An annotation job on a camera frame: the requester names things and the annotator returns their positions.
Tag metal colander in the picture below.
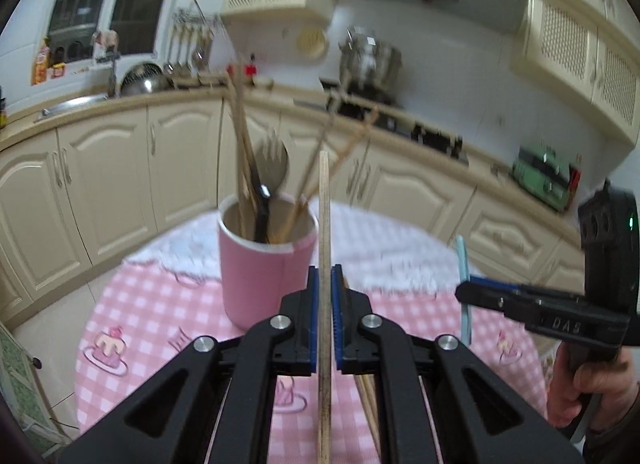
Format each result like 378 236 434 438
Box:
120 61 168 96

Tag white bear print cloth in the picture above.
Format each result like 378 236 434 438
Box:
122 201 468 295

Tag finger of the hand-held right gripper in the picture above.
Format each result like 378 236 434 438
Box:
469 275 523 291
455 280 532 324

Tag green electric cooker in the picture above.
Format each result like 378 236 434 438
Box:
510 144 583 212

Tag steel sink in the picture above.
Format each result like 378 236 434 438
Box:
32 93 111 124

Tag person's right hand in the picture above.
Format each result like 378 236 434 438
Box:
545 344 640 440

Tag green patterned floor mat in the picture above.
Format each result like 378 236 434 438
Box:
0 324 66 445

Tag hanging metal ladle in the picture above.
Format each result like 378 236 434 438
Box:
164 24 177 72

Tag black fork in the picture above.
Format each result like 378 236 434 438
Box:
252 130 291 244

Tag black gas stove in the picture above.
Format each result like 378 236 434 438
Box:
295 89 471 167

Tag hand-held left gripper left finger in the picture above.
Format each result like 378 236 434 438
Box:
60 265 321 464

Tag wall utensil rack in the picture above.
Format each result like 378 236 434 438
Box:
172 0 226 27

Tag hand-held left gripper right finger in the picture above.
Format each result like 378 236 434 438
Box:
331 264 586 464

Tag bundle of wooden chopsticks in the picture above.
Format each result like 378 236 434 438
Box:
227 59 383 245

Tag single wooden chopstick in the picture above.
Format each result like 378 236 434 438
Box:
354 374 383 452
316 151 333 464

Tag pink cup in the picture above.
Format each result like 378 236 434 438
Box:
217 192 320 331

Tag orange bottle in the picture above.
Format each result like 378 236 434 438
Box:
31 37 52 86

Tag pink checked tablecloth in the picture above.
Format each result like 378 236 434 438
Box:
72 259 548 464

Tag cream base cabinets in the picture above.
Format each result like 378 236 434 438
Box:
0 89 591 325

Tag pink cloth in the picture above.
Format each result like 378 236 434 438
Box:
94 29 120 52

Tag round yellow perforated plate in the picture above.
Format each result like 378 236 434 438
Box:
296 25 330 59

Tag metal faucet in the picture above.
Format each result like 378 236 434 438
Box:
92 29 121 97

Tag steel steamer pot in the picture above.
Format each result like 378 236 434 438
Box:
339 26 403 92

